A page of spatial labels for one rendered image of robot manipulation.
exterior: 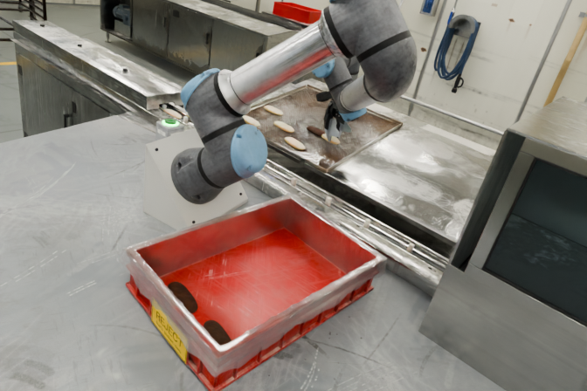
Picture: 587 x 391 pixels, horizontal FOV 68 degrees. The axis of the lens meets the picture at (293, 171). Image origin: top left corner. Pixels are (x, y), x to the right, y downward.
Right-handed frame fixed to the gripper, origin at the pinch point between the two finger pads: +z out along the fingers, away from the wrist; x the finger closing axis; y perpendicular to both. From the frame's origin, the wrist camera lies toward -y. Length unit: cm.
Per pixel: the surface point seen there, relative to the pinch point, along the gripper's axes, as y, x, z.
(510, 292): 77, -31, -13
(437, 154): 24.0, 30.6, 5.8
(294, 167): -6.9, -10.2, 13.3
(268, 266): 33, -52, 5
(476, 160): 34, 40, 6
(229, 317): 41, -69, 1
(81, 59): -110, -48, 0
